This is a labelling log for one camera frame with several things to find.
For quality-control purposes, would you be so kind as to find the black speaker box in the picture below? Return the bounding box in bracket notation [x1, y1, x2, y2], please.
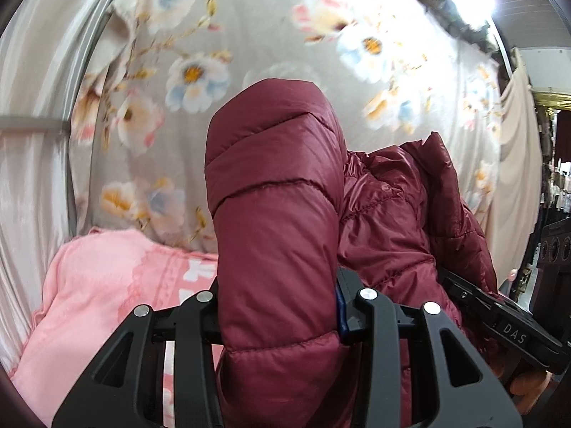
[534, 218, 571, 279]

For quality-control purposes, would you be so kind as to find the silver satin curtain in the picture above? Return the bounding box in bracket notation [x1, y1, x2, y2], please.
[0, 0, 119, 366]

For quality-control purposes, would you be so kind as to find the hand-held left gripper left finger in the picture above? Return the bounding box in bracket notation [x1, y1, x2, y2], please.
[51, 276, 224, 428]

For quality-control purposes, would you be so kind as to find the grey metal frame bar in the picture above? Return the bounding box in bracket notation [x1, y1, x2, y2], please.
[0, 115, 74, 134]

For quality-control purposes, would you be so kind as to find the person's right hand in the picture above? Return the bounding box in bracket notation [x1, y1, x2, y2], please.
[499, 357, 559, 411]

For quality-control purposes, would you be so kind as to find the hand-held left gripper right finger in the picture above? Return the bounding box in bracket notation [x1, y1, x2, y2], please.
[334, 266, 524, 428]

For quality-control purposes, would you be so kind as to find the beige hanging cloth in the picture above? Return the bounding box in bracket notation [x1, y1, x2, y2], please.
[485, 49, 544, 288]

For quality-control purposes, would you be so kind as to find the grey floral blanket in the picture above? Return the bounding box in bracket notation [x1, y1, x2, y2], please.
[67, 0, 502, 255]

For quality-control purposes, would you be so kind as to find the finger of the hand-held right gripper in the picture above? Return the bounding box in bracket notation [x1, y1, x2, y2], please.
[439, 269, 495, 317]

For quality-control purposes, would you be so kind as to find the maroon puffer jacket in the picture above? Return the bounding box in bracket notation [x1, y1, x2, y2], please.
[204, 78, 499, 428]

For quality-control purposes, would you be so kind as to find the pink printed blanket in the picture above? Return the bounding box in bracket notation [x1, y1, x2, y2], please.
[9, 226, 224, 428]

